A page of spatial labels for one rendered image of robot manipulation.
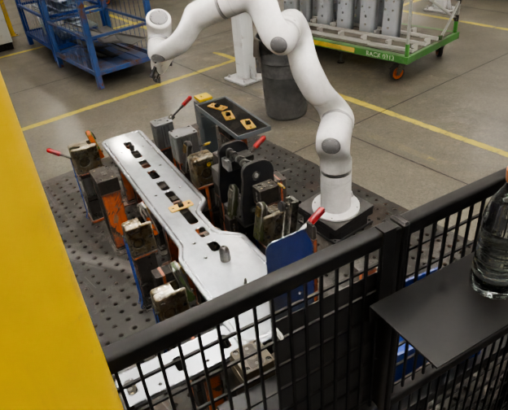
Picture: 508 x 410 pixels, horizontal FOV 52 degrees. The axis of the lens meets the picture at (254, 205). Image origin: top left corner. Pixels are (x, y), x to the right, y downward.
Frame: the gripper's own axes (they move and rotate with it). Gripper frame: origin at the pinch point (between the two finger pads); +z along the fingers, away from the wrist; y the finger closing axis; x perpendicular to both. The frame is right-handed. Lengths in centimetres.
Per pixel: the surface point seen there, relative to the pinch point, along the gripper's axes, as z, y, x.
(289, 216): -45, -48, -68
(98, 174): 10.0, -46.2, 2.1
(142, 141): 29.1, -18.7, 0.8
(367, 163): 167, 99, -110
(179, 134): 5.3, -18.7, -17.5
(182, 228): -15, -57, -40
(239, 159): -26, -31, -46
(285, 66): 186, 159, -17
